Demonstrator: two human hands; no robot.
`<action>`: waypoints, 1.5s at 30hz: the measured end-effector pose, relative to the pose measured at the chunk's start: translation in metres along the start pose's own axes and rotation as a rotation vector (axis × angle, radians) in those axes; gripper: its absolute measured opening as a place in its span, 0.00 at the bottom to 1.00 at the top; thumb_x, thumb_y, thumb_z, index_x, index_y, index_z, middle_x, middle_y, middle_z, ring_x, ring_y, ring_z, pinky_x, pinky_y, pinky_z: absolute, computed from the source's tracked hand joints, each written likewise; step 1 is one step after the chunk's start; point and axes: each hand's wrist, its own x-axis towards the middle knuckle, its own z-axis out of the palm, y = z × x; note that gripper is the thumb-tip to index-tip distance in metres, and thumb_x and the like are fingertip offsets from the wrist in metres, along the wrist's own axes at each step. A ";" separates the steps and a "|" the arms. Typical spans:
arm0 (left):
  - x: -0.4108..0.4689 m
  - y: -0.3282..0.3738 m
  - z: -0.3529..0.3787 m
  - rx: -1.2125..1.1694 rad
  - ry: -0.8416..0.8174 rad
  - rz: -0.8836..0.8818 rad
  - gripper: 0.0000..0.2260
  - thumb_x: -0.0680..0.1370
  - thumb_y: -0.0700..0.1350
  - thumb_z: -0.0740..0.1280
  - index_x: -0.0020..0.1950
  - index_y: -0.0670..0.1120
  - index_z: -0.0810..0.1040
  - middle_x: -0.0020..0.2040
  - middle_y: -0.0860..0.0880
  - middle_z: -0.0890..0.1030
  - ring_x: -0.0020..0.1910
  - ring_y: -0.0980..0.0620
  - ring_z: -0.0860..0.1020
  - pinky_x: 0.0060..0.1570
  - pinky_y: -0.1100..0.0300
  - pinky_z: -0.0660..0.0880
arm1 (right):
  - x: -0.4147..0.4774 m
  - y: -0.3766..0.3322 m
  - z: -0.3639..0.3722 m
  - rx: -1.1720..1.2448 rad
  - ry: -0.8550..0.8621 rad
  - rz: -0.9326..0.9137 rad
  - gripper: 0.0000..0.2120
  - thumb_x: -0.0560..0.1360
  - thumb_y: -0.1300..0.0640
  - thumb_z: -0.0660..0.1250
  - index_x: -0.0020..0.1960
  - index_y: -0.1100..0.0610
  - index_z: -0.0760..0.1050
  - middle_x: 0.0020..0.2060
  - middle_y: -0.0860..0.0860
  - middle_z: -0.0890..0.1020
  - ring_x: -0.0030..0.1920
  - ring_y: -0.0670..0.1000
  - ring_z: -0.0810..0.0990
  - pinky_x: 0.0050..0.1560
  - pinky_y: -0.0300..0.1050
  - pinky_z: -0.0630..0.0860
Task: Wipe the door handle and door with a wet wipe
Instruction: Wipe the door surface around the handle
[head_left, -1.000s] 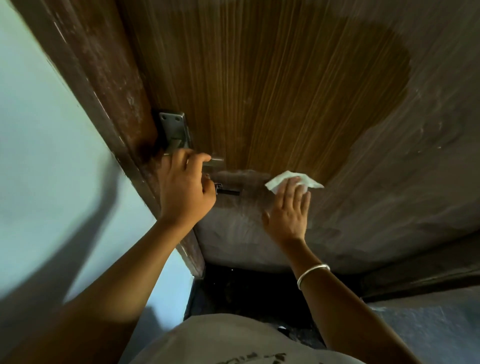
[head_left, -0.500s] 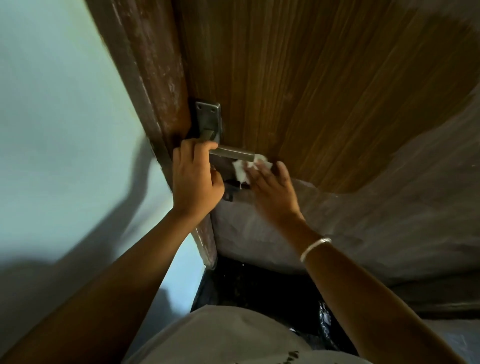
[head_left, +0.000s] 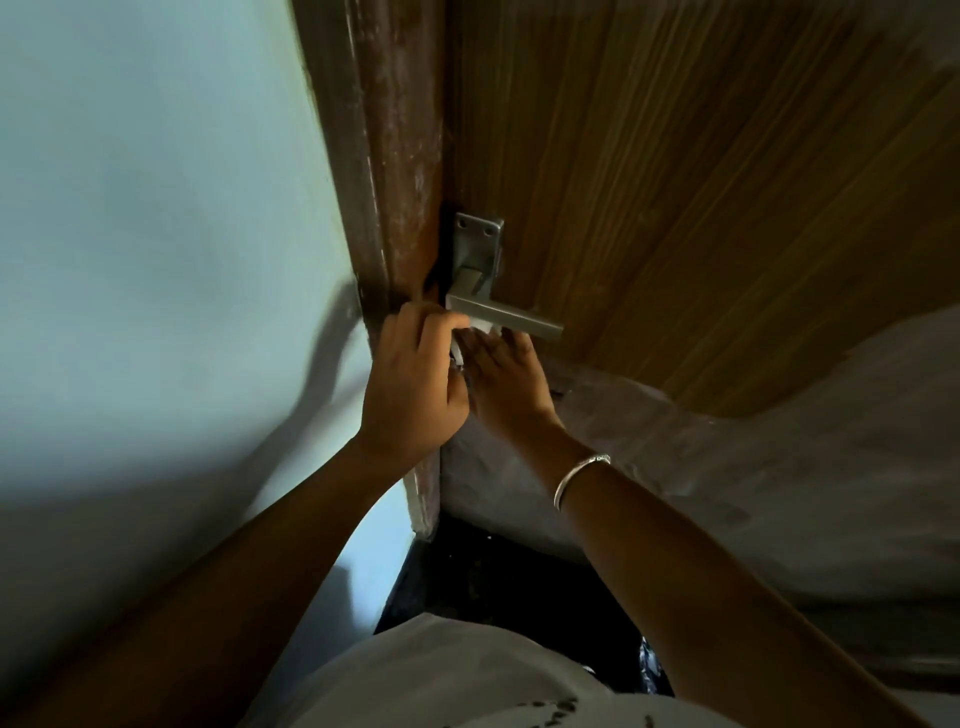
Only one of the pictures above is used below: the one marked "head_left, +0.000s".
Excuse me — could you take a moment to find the silver bangle bracelet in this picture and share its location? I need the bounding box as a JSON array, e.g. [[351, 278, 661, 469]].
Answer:
[[552, 453, 613, 513]]

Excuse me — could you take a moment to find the dark brown door frame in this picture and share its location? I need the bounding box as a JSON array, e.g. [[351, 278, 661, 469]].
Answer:
[[291, 0, 453, 543]]

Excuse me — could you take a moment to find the person's right hand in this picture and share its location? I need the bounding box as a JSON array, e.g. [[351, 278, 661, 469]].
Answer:
[[453, 327, 565, 445]]

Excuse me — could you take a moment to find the brown wooden door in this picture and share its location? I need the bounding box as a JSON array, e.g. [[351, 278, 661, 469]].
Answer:
[[438, 0, 960, 680]]

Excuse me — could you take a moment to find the person's left forearm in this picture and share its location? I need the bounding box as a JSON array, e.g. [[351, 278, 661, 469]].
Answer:
[[0, 437, 423, 728]]

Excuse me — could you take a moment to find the silver lever door handle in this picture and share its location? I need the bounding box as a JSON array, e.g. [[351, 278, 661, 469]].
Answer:
[[445, 212, 565, 344]]

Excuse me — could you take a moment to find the person's left hand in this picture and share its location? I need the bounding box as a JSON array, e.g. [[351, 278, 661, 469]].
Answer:
[[358, 300, 474, 471]]

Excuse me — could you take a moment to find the person's right forearm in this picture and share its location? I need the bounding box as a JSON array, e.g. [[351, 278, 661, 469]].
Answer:
[[516, 420, 935, 728]]

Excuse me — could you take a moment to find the person's white shirt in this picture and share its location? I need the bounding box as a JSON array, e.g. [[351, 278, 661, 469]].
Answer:
[[238, 612, 751, 728]]

